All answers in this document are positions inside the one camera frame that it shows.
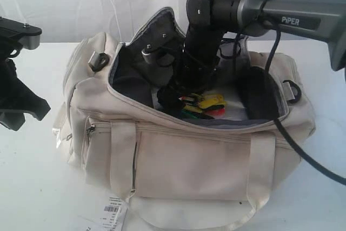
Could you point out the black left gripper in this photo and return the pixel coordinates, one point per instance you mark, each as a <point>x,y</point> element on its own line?
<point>17,99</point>

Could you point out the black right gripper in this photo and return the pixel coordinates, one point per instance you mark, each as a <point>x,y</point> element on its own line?
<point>193,69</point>

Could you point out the colourful key tag bunch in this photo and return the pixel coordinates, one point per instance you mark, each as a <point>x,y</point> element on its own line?
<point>205,107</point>

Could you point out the cream duffel bag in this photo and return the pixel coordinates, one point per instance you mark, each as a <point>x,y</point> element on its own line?
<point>171,173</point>

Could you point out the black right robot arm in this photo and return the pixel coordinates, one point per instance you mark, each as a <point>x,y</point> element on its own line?
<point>210,20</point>

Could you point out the white paper price tag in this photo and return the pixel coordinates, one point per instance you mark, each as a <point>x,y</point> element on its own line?
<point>107,213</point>

